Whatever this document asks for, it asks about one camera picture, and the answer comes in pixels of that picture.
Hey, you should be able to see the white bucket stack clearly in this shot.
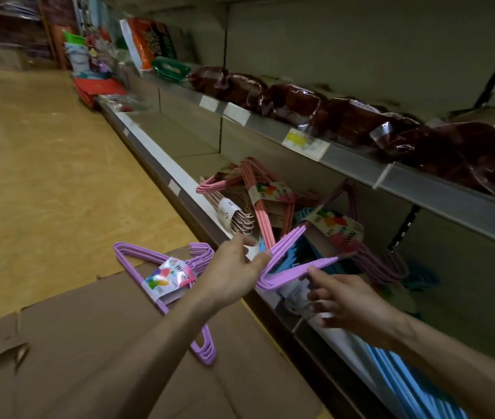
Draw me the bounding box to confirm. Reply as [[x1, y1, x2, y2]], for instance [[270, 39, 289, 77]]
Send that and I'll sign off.
[[63, 30, 91, 77]]

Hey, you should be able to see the person's left forearm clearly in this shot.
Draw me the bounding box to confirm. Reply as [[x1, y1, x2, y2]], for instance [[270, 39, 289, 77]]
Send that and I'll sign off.
[[42, 292, 218, 419]]

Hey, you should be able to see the orange printed bag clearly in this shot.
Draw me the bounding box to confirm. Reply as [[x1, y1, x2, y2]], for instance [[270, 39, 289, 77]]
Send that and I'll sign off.
[[119, 17, 178, 74]]

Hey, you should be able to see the light blue hanger bundle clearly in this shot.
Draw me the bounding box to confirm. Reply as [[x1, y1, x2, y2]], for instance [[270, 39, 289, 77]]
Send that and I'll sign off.
[[258, 207, 469, 419]]

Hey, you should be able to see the pink hanger bundle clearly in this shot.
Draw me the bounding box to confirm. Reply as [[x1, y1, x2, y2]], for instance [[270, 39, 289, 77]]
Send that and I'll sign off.
[[195, 157, 297, 250]]

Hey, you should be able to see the person's right forearm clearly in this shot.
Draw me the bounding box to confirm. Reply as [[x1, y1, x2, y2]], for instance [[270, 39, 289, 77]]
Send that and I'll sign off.
[[387, 314, 495, 419]]

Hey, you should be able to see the green plastic basket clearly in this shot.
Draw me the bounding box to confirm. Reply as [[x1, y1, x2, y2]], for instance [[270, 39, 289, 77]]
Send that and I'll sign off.
[[152, 56, 192, 83]]

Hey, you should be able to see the row of brown wrapped packets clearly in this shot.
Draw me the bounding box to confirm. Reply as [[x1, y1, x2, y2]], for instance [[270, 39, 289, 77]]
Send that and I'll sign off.
[[188, 65, 495, 201]]

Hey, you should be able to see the rose gold metal hanger bundle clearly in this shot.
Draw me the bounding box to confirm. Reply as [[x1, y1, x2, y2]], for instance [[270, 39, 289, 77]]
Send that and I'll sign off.
[[198, 176, 256, 236]]

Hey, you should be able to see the person's left hand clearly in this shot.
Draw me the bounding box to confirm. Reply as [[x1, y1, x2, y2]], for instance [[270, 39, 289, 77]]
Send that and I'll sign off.
[[195, 233, 273, 310]]

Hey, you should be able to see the person's right hand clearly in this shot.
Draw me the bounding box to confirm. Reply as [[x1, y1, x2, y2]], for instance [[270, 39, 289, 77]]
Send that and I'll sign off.
[[306, 265, 405, 350]]

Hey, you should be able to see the flattened brown cardboard box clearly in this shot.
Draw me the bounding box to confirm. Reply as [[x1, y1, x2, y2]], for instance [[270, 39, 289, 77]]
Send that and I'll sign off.
[[0, 246, 334, 419]]

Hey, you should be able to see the grey hanger bundle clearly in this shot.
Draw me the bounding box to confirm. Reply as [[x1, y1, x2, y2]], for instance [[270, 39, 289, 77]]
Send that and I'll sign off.
[[280, 279, 318, 319]]

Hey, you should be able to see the grey store shelf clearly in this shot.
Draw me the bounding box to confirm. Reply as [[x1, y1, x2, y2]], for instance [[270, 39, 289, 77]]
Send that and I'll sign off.
[[97, 0, 495, 419]]

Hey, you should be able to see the pile of colourful small goods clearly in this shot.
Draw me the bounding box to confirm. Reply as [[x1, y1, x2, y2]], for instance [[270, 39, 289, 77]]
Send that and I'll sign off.
[[86, 32, 128, 79]]

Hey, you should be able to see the lilac hanger bundle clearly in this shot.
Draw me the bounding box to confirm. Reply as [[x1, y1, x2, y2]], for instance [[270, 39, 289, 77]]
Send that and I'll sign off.
[[112, 242, 218, 366], [256, 179, 410, 293]]

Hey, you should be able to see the small brown cardboard box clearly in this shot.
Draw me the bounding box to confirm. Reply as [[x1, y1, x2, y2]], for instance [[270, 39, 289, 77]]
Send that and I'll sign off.
[[0, 38, 30, 73]]

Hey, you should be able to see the clear wrapped packet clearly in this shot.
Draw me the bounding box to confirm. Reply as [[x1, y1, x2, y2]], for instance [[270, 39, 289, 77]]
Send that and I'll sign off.
[[98, 93, 149, 114]]

